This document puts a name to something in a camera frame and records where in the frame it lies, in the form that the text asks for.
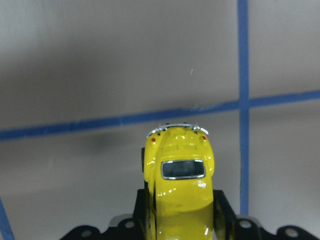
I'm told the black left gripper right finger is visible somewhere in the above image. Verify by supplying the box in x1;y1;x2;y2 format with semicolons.
213;190;318;240

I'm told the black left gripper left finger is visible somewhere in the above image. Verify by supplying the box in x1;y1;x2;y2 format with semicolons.
62;188;158;240

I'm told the yellow beetle toy car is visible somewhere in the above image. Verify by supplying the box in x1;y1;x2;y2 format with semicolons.
142;123;215;240

